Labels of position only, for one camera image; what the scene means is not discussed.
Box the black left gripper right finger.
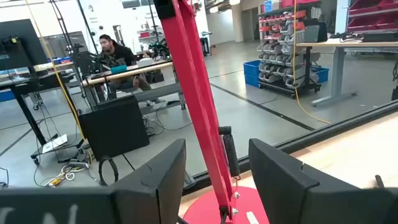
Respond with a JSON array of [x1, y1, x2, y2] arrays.
[[248, 138, 398, 224]]

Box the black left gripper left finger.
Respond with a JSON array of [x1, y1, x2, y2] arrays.
[[0, 138, 187, 224]]

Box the black computer tower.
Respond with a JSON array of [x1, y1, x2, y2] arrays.
[[77, 95, 150, 162]]

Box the white sheet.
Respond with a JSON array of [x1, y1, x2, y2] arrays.
[[42, 133, 68, 154]]

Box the wooden top workbench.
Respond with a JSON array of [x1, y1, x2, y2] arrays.
[[82, 58, 187, 111]]

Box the blue plastic crate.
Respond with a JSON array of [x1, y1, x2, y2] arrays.
[[310, 65, 330, 84], [243, 60, 262, 88]]

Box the red desk lamp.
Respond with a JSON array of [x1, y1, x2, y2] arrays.
[[154, 0, 270, 224]]

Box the teal box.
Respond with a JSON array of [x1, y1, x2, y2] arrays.
[[110, 64, 128, 75]]

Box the grey-legged table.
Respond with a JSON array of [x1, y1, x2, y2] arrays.
[[296, 39, 398, 108]]

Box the person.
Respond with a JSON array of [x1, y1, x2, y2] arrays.
[[98, 34, 153, 100]]

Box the black-legged rolling desk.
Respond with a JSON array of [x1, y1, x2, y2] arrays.
[[0, 70, 86, 166]]

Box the parts bin rack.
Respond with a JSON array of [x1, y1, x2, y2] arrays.
[[256, 1, 323, 100]]

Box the dark grey screen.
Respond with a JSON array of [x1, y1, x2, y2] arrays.
[[303, 18, 328, 44]]

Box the black tripod stand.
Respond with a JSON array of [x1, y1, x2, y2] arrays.
[[48, 0, 100, 103]]

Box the red shelf bins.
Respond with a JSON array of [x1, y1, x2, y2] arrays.
[[346, 0, 398, 34]]

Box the black monitor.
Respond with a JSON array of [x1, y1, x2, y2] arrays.
[[0, 19, 48, 72]]

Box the coiled black floor cable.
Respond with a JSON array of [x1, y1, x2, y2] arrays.
[[98, 155, 119, 187]]

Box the black upright frame bracket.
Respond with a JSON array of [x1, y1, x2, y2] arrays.
[[218, 126, 241, 178]]

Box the white and yellow cable bundle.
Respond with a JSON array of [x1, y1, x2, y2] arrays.
[[45, 164, 90, 188]]

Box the black aluminium table frame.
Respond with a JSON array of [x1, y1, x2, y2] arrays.
[[182, 99, 398, 197]]

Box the yellow floor cable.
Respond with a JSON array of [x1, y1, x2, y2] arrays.
[[291, 0, 332, 125]]

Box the yellow hanging cord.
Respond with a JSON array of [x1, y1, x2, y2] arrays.
[[24, 0, 94, 164]]

